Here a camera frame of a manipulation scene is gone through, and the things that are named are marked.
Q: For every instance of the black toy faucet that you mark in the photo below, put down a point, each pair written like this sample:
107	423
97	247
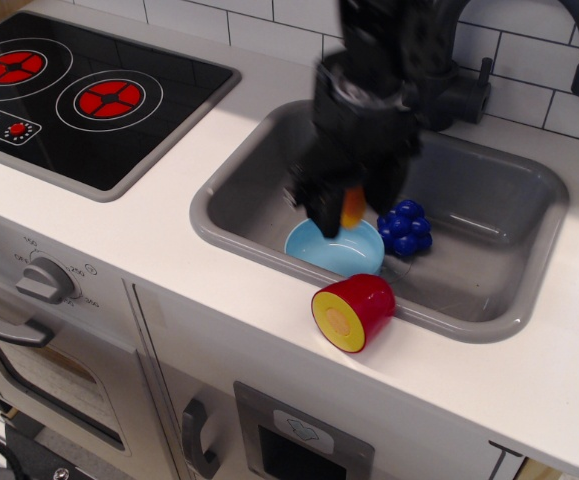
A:
513	60

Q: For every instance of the light blue plastic bowl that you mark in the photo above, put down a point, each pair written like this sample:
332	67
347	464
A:
357	250

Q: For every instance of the grey cabinet door handle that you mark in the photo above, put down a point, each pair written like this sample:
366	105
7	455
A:
205	463

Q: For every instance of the grey plastic sink basin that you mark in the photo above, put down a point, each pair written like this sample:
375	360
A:
494	220

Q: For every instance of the blue toy grape bunch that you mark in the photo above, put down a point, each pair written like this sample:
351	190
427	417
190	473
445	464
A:
404	229

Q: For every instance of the grey oven door handle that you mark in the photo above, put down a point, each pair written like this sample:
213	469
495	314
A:
30	333

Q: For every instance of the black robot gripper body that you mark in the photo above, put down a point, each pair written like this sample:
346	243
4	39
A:
353	130

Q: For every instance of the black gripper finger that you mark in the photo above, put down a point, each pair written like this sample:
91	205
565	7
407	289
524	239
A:
384	182
323	206

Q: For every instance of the grey oven temperature knob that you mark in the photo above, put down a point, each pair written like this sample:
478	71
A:
44	280

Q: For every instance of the yellow toy corn piece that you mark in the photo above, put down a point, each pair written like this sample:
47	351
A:
353	207

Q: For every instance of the grey dishwasher control panel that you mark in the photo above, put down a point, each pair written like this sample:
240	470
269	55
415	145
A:
282	442

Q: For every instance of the red and yellow toy fruit half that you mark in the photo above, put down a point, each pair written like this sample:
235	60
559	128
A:
351	313

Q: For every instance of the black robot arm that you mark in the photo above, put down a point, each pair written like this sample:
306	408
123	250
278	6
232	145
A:
393	46

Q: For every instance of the black toy stovetop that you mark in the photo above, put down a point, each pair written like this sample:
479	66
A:
92	112

